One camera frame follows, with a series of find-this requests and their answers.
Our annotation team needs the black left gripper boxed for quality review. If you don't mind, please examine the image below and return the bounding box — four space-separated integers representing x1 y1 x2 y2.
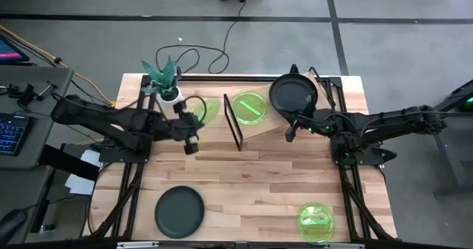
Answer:
169 112 204 156

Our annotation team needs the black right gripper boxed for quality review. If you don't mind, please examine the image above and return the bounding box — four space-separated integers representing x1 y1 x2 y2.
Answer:
286 108 323 143

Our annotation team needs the snake plant in white pot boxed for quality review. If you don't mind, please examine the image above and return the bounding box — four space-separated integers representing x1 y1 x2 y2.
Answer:
140 55 185 112

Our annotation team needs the white paper sheet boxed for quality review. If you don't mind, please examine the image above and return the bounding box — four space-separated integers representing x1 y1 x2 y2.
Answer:
64 173 98 197
79 149 103 168

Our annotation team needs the black flat panel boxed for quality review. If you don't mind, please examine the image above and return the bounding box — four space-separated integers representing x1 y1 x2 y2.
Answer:
38 143 101 183

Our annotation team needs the grey office desk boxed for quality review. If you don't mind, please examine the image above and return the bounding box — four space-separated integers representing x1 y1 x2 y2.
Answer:
0 66 75 242

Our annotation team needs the black device with green light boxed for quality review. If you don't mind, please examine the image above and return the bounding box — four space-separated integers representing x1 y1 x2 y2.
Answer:
432 78 473 113

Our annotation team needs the black keyboard with blue light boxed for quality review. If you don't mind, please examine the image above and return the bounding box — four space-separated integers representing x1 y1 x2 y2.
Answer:
0 112 35 157

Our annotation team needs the black computer mouse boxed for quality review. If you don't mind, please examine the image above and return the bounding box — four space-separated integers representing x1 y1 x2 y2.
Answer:
0 208 27 245

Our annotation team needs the black computer monitor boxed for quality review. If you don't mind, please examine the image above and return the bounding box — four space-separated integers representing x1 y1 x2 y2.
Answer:
0 34 30 64

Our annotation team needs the black left camera cable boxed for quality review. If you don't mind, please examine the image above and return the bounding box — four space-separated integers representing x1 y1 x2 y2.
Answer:
183 95 208 124

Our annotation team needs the black floor cable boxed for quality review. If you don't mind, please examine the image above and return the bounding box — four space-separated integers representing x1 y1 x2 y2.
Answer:
154 0 248 75

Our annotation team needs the yellow cable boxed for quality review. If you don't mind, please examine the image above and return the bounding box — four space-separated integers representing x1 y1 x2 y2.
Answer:
0 24 116 106

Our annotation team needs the black clamp bracket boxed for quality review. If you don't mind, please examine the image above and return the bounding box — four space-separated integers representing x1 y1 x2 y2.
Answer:
6 81 57 109

